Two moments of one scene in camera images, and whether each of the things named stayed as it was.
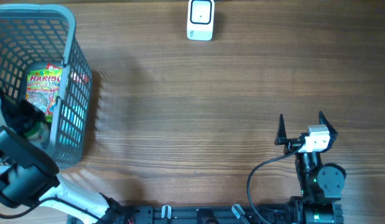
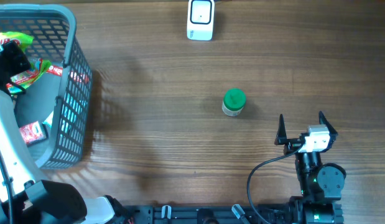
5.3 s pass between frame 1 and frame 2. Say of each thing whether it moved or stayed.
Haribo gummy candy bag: moved
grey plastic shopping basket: stayed
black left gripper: moved
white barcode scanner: stayed
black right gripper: stayed
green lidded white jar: moved
